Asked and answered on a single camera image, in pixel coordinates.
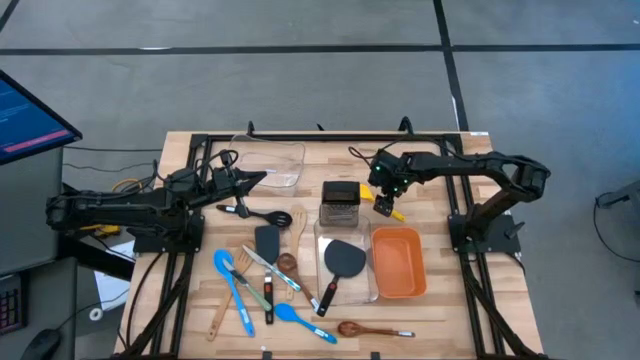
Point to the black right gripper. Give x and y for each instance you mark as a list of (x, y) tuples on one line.
[(386, 202)]

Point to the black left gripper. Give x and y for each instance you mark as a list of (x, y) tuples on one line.
[(225, 182)]

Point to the grey square turner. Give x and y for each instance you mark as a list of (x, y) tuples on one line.
[(267, 242)]

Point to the black round turner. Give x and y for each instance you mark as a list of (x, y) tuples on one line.
[(345, 257)]

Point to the large blue silicone spoon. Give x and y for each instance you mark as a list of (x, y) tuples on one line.
[(222, 262)]

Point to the wide wooden slotted turner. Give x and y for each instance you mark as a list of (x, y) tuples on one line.
[(216, 325)]

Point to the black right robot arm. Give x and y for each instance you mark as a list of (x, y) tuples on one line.
[(460, 162)]

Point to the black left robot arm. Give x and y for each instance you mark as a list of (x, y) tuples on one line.
[(125, 210)]

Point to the wide clear plastic bin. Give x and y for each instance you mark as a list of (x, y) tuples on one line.
[(285, 160)]

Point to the steel box grater black top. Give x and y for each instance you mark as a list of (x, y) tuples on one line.
[(340, 192)]

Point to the black slotted spoon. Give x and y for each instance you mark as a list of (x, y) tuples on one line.
[(280, 218)]

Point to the orange plastic bin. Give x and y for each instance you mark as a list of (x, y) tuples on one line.
[(400, 262)]

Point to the narrow wooden slotted spatula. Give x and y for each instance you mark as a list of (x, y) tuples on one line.
[(298, 220)]

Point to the tall clear plastic bin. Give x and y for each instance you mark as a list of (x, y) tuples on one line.
[(360, 295)]

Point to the small blue silicone spoon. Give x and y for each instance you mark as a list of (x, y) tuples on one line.
[(286, 312)]

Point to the white paper sheet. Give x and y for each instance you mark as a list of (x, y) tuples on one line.
[(112, 290)]

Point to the white tape roll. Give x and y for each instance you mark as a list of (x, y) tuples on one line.
[(90, 314)]

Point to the computer monitor blue screen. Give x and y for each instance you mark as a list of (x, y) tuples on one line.
[(30, 120)]

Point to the dark grey desk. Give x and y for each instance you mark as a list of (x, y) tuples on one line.
[(55, 300)]

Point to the black computer mouse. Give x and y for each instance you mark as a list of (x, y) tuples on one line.
[(42, 345)]

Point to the black keyboard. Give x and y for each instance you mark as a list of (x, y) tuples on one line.
[(10, 310)]

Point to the black aluminium table frame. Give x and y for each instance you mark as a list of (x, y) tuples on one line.
[(325, 137)]

